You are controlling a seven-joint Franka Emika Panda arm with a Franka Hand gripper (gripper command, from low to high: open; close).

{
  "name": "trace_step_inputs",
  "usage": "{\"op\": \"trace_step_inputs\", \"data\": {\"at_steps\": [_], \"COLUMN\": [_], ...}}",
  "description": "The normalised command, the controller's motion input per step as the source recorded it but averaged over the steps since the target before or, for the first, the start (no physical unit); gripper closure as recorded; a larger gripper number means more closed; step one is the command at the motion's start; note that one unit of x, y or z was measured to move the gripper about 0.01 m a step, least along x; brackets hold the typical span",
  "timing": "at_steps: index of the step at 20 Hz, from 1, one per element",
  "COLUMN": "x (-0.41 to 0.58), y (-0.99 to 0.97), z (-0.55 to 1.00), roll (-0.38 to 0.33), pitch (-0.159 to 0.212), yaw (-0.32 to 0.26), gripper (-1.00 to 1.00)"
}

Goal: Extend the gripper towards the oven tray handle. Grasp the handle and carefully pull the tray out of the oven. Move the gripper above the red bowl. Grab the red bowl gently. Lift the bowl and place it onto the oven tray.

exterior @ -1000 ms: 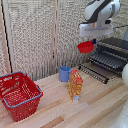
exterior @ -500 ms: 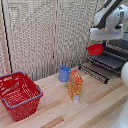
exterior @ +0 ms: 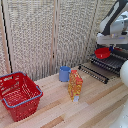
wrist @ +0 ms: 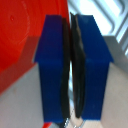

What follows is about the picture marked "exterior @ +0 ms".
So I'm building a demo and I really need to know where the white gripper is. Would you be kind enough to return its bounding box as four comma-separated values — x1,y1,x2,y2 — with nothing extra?
96,32,128,52

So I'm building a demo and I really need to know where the red plastic bowl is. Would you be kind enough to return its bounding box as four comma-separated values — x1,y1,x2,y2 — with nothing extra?
94,47,112,60

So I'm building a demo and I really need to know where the black toaster oven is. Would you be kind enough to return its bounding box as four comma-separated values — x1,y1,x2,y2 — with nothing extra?
89,30,128,77

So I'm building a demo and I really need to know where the orange yellow carton box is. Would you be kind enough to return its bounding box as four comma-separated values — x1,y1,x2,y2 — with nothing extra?
67,69,84,103

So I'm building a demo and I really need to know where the blue mug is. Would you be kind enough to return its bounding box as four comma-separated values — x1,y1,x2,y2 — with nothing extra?
58,65,72,83

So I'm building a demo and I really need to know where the woven folding screen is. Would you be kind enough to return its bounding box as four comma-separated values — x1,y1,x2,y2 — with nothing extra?
0,0,116,82

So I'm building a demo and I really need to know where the red plastic shopping basket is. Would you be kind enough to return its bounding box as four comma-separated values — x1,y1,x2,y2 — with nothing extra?
0,71,44,123

